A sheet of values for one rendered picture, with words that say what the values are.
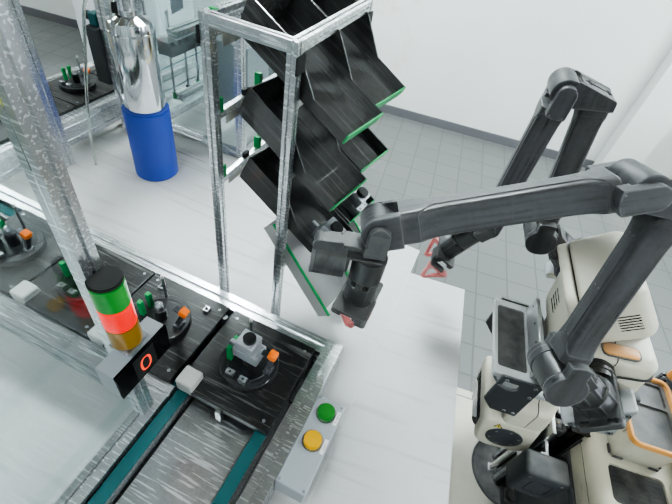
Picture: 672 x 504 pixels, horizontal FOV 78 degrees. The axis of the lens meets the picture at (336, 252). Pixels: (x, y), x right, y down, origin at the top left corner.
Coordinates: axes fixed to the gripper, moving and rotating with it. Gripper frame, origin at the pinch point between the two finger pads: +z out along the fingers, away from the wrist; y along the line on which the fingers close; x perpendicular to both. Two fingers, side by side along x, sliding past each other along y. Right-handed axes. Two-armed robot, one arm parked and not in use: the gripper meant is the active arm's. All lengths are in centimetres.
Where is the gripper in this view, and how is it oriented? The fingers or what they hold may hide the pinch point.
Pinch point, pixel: (349, 323)
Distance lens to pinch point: 83.6
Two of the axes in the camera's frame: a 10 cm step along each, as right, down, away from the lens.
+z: -1.7, 6.9, 7.0
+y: -4.1, 6.0, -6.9
